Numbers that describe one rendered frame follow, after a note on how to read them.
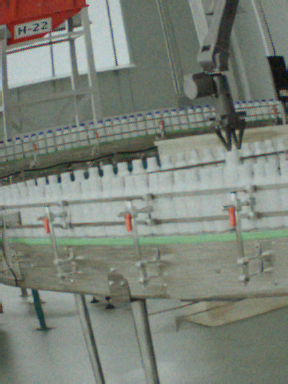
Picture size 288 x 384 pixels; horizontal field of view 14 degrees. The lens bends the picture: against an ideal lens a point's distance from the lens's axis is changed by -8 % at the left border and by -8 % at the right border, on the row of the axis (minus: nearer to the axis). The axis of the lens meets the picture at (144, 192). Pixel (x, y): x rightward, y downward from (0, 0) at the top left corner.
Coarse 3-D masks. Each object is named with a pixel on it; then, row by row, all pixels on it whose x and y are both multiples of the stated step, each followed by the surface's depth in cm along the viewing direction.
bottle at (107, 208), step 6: (102, 180) 367; (108, 180) 366; (102, 186) 368; (108, 186) 366; (102, 192) 368; (108, 192) 366; (102, 204) 367; (108, 204) 365; (108, 210) 366; (108, 216) 366; (108, 228) 367; (114, 228) 366; (108, 234) 367; (114, 234) 366
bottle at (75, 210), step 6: (72, 186) 381; (78, 186) 381; (72, 192) 381; (78, 192) 380; (72, 198) 380; (78, 198) 379; (78, 204) 379; (72, 210) 380; (78, 210) 379; (72, 216) 381; (78, 216) 380; (72, 222) 382; (78, 228) 380; (84, 228) 380; (78, 234) 380; (84, 234) 380
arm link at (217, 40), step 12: (228, 0) 320; (216, 12) 321; (228, 12) 320; (216, 24) 318; (228, 24) 320; (216, 36) 317; (228, 36) 319; (204, 48) 320; (216, 48) 315; (228, 48) 318; (204, 60) 317
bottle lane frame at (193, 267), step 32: (32, 256) 403; (64, 256) 385; (96, 256) 369; (128, 256) 355; (160, 256) 343; (192, 256) 331; (224, 256) 319; (32, 288) 408; (64, 288) 389; (96, 288) 373; (160, 288) 345; (192, 288) 333; (224, 288) 321; (256, 288) 309
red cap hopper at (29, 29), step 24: (0, 0) 979; (24, 0) 989; (48, 0) 996; (72, 0) 1001; (0, 24) 981; (24, 24) 992; (48, 24) 1000; (72, 24) 1065; (0, 48) 985; (24, 48) 1052; (72, 48) 1065; (72, 72) 1066; (96, 72) 1010; (48, 96) 1000; (72, 96) 1067; (96, 96) 1011; (24, 120) 993; (96, 120) 1011; (24, 288) 1054
